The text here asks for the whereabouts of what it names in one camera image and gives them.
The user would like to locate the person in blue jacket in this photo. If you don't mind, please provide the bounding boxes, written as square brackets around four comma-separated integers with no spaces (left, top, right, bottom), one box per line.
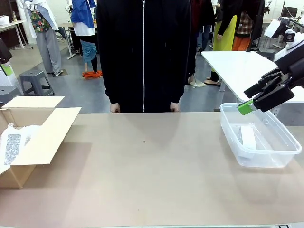
[70,0,104,79]

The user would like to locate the person's right hand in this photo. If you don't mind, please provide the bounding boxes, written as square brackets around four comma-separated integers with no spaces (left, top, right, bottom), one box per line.
[109,102,122,114]

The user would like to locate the grey plastic stool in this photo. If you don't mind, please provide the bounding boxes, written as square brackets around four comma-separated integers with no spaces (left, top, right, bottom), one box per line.
[19,70,56,96]
[0,85,25,107]

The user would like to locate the person in floral shirt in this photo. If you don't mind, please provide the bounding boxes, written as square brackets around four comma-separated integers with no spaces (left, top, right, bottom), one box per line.
[16,0,65,77]

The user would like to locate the person in yellow apron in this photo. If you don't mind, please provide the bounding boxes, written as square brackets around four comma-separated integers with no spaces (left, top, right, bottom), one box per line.
[204,0,238,86]

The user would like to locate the person's right forearm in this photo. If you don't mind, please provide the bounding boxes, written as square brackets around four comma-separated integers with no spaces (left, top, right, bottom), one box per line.
[104,52,122,105]

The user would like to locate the person's left forearm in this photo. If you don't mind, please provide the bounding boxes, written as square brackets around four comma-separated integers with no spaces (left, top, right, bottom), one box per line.
[170,52,197,105]

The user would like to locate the white-legged desk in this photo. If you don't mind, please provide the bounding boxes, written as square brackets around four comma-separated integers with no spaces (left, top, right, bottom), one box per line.
[0,19,34,51]

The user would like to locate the person in black hoodie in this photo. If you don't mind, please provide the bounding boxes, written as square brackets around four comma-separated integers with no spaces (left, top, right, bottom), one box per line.
[96,0,197,114]

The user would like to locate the bubble-wrapped clock grey face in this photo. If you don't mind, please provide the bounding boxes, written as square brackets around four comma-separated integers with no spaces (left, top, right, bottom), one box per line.
[0,123,33,176]

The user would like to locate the person in orange trousers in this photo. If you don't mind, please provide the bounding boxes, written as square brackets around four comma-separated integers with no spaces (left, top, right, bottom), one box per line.
[231,9,253,52]

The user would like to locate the wooden-top table white legs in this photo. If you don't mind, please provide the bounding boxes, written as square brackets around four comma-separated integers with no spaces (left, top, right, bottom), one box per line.
[58,22,77,60]

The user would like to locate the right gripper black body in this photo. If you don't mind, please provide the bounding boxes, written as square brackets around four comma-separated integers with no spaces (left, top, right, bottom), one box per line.
[275,47,304,88]

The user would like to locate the clear plastic container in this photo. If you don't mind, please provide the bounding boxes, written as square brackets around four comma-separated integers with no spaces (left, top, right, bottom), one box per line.
[219,102,303,169]

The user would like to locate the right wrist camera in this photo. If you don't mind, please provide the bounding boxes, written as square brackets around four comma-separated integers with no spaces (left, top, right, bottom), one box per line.
[284,28,300,50]

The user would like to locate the unwrapped white clock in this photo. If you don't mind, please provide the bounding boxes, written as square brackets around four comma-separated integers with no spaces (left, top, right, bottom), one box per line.
[238,125,259,151]

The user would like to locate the open cardboard box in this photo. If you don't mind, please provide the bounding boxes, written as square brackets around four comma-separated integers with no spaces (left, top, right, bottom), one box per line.
[0,95,82,189]

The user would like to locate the person in dark red top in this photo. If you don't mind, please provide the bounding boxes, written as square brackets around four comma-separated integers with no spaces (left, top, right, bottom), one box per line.
[190,0,216,52]

